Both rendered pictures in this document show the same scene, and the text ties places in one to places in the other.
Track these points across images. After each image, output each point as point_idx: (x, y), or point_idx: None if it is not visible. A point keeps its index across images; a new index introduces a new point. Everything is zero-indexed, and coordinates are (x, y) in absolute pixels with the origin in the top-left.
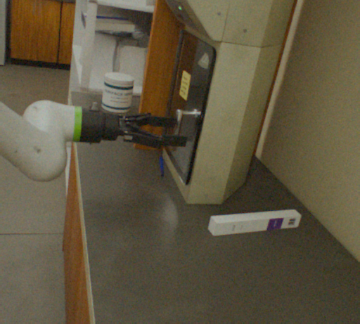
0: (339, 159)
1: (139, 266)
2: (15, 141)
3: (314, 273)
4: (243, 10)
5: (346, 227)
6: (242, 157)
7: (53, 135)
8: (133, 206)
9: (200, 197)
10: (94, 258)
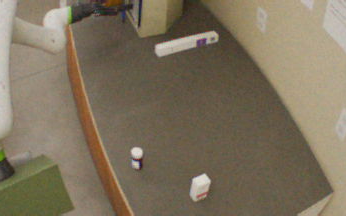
0: (236, 0)
1: (112, 87)
2: (43, 41)
3: (225, 71)
4: None
5: (246, 39)
6: (175, 3)
7: (58, 29)
8: (106, 48)
9: (149, 32)
10: (88, 88)
